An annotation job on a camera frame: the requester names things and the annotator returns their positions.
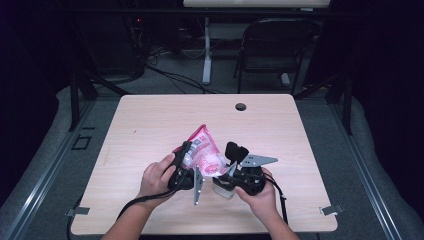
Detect black metal frame stand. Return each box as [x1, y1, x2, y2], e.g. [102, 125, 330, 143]
[293, 71, 354, 136]
[67, 69, 132, 132]

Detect black floor cables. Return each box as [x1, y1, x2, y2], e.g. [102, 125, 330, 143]
[145, 63, 222, 95]

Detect pink and white seasoning bag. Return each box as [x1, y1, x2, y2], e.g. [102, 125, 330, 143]
[172, 124, 230, 178]

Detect grey metal table bracket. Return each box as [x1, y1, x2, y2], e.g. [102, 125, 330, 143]
[65, 206, 91, 218]
[319, 203, 345, 217]

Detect right hand-held gripper cable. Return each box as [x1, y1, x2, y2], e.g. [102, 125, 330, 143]
[264, 173, 290, 225]

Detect person's right hand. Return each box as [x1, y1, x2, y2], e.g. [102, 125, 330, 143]
[234, 167, 278, 220]

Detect black folding chair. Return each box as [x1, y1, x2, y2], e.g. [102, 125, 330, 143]
[233, 18, 323, 96]

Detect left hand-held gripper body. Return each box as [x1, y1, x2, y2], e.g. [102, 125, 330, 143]
[167, 162, 206, 206]

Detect white desk leg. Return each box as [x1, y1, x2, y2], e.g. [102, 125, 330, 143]
[201, 16, 214, 86]

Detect person's left hand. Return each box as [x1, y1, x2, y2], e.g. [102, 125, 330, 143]
[138, 153, 178, 209]

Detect clear jar with black lid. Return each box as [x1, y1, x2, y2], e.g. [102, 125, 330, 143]
[212, 141, 251, 200]

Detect aluminium floor rail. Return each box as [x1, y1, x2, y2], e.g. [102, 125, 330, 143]
[327, 99, 405, 240]
[0, 99, 97, 240]

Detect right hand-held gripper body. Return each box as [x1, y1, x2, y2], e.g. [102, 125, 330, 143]
[232, 153, 279, 197]

